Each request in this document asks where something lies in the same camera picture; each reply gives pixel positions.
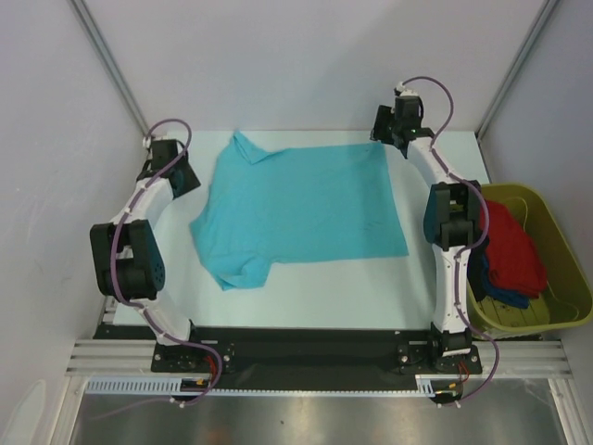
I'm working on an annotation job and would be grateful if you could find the turquoise t shirt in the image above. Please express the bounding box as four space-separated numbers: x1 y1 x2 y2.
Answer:
190 133 409 290

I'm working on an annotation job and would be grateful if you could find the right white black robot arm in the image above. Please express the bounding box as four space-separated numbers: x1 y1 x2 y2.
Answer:
371 86 487 375

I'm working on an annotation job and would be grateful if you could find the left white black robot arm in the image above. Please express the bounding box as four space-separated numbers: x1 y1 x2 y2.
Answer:
90 137 205 371

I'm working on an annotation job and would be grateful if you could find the blue t shirt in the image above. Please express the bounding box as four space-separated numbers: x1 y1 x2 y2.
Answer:
468 251 529 310

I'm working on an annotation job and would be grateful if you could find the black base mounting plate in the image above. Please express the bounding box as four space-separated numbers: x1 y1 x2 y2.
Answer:
95 324 486 391

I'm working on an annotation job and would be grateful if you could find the olive green plastic bin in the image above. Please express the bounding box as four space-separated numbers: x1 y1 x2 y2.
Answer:
467 183 592 339

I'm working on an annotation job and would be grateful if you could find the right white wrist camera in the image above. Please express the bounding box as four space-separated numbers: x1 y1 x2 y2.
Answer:
394 83 419 97

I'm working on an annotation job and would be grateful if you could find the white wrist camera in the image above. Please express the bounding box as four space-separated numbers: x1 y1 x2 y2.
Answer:
394 83 419 97
142 134 169 150

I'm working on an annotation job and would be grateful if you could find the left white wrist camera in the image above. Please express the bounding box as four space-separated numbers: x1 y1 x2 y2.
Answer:
142 134 169 150

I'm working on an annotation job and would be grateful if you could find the right aluminium frame post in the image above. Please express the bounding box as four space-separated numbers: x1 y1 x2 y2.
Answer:
474 0 562 142

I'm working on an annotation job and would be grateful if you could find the aluminium frame post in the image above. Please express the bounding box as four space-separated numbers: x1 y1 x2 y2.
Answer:
474 0 562 142
66 0 149 134

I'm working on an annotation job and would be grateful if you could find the left aluminium frame post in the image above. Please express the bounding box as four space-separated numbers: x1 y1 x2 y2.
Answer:
66 0 149 134

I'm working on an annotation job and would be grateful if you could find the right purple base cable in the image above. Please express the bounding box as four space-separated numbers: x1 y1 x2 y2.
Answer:
435 340 501 409

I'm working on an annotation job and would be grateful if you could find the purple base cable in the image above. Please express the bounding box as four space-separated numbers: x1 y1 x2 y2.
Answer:
435 340 501 409
90 354 224 421

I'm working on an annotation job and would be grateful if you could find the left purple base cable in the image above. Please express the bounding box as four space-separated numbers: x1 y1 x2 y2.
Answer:
90 354 224 421

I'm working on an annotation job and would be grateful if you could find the aluminium front rail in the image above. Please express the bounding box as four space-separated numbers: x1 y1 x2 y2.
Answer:
66 339 572 379

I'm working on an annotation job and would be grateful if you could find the white slotted cable duct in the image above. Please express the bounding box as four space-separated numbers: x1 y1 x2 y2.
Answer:
84 376 454 398

